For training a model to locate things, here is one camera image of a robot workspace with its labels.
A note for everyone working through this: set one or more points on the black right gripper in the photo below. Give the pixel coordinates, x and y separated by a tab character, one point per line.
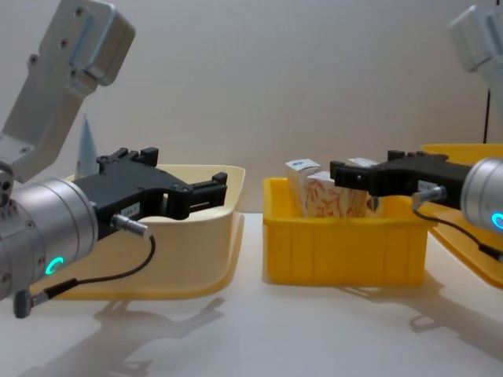
428	173

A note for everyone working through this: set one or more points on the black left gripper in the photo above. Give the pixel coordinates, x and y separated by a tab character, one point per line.
125	188

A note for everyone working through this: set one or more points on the pale blue cone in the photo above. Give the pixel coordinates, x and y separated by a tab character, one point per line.
87	153

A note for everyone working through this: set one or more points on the cream plastic bin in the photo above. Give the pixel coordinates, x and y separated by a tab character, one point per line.
188	255

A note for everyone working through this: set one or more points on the yellow plastic bin with ribs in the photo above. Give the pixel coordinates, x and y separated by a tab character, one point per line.
342	251

